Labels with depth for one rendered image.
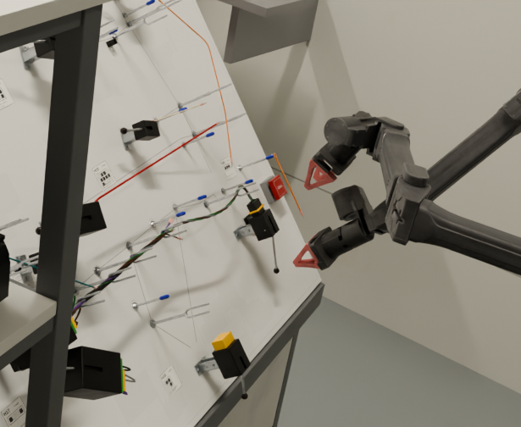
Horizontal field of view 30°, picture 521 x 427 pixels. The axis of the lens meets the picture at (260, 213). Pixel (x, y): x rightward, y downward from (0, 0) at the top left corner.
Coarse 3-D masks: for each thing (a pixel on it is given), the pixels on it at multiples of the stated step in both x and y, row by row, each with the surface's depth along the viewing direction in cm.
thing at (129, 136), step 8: (144, 120) 194; (152, 120) 197; (120, 128) 199; (136, 128) 194; (144, 128) 194; (152, 128) 196; (128, 136) 198; (136, 136) 195; (144, 136) 194; (152, 136) 196; (128, 144) 200
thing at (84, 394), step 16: (80, 352) 152; (96, 352) 154; (112, 352) 157; (80, 368) 151; (96, 368) 154; (112, 368) 156; (64, 384) 152; (80, 384) 150; (96, 384) 152; (112, 384) 155
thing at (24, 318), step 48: (0, 0) 91; (48, 0) 94; (96, 0) 101; (0, 48) 91; (96, 48) 106; (48, 144) 110; (48, 192) 113; (48, 240) 115; (48, 288) 118; (0, 336) 110; (48, 336) 121; (48, 384) 124
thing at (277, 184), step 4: (276, 176) 240; (272, 180) 238; (276, 180) 239; (280, 180) 241; (272, 184) 237; (276, 184) 239; (280, 184) 240; (272, 188) 238; (276, 188) 238; (280, 188) 240; (284, 188) 241; (272, 192) 239; (276, 192) 238; (280, 192) 239; (284, 192) 241; (276, 196) 238; (280, 196) 239
